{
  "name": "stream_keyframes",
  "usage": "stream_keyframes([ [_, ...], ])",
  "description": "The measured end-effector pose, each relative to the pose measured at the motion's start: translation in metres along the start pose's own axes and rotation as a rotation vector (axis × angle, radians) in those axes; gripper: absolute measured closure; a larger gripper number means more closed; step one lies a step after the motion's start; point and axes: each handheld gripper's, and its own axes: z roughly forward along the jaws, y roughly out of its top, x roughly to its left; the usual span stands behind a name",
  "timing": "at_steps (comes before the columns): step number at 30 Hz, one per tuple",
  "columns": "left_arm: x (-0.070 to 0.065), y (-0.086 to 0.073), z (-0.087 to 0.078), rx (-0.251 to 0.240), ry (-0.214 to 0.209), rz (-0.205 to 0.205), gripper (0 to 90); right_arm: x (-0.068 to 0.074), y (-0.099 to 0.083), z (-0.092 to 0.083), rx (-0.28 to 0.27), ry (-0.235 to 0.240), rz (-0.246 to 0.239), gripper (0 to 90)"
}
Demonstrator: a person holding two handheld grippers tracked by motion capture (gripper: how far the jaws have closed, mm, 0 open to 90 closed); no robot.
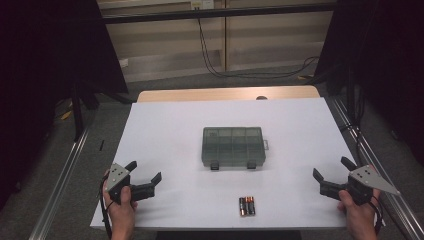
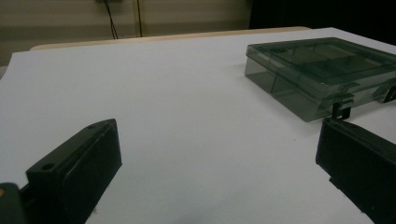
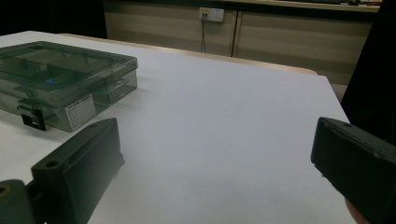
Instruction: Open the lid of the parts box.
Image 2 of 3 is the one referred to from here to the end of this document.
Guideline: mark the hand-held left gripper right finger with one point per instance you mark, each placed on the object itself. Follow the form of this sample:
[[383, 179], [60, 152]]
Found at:
[[361, 168]]

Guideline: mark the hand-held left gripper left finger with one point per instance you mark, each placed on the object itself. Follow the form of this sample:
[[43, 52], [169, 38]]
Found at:
[[77, 174]]

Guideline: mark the transparent grey compartment storage box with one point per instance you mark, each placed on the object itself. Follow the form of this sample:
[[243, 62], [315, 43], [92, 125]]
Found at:
[[311, 84]]

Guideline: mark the white table cover sheet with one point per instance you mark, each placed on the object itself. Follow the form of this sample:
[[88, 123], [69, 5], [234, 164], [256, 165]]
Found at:
[[186, 109]]

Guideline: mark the black curtain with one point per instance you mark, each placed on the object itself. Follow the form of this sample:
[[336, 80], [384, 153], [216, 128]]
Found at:
[[327, 15]]

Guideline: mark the light wooden table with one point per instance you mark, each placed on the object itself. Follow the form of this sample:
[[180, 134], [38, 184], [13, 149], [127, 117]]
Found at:
[[186, 35]]

